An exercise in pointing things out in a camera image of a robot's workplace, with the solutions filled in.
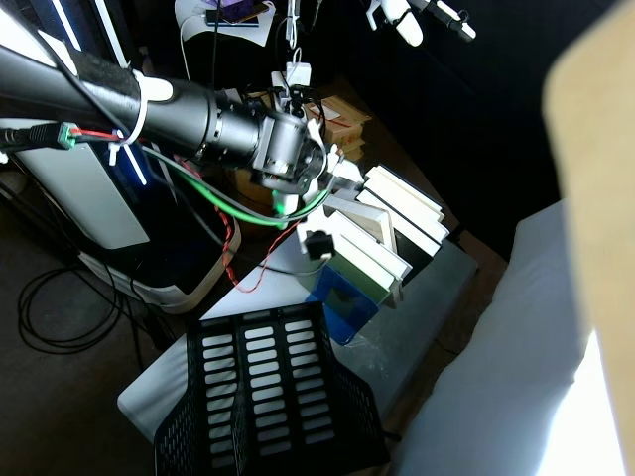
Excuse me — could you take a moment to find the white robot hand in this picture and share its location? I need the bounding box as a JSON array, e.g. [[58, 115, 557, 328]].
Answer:
[[381, 0, 477, 49], [324, 143, 368, 199]]

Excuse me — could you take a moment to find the small cream book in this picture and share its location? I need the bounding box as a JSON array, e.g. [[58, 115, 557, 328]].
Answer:
[[321, 192, 399, 252]]

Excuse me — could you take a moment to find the plain cardboard box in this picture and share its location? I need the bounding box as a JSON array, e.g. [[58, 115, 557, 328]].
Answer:
[[341, 133, 367, 163]]

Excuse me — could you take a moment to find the cardboard box with red print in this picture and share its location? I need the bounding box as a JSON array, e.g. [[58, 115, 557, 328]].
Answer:
[[302, 96, 372, 150]]

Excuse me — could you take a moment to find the cream covered book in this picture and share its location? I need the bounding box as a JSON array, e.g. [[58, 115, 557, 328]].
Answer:
[[360, 176, 447, 227]]

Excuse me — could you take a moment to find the white spine book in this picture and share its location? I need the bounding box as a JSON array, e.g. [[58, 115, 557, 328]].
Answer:
[[355, 187, 450, 247]]

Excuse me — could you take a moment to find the dark book with barcode label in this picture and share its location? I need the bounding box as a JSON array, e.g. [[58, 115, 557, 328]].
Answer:
[[329, 210, 414, 287]]

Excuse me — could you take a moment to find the grey usb hub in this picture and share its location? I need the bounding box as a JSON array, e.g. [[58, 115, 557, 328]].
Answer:
[[286, 0, 302, 49]]

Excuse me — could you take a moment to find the white plug adapter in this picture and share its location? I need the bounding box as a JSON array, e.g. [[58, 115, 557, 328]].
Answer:
[[286, 61, 313, 86]]

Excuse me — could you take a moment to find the blue bookend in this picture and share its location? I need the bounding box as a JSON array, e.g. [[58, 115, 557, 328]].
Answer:
[[304, 265, 381, 346]]

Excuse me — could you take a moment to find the white power strip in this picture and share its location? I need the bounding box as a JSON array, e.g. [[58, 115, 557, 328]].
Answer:
[[270, 70, 312, 118]]

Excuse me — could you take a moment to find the dark curtain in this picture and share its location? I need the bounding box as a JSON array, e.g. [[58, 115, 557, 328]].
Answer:
[[346, 0, 567, 259]]

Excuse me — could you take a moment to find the smartphone with blue edge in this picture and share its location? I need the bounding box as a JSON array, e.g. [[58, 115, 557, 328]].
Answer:
[[205, 7, 262, 26]]

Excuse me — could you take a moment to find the clear plastic scrap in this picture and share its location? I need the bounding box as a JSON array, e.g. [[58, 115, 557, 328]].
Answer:
[[344, 330, 396, 381]]

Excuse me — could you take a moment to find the black mesh file rack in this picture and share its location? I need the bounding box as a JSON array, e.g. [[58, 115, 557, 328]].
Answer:
[[152, 300, 391, 476]]

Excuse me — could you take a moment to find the white curved stand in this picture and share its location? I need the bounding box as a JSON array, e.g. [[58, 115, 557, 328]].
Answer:
[[175, 0, 275, 50]]

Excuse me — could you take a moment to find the beige panel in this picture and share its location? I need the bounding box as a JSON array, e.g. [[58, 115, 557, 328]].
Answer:
[[542, 0, 635, 476]]

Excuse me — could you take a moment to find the white tower with light strip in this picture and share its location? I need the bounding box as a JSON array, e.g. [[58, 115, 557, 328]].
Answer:
[[0, 0, 243, 314]]

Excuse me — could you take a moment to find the long black cable loop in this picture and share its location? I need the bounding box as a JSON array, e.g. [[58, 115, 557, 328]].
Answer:
[[17, 267, 150, 354]]

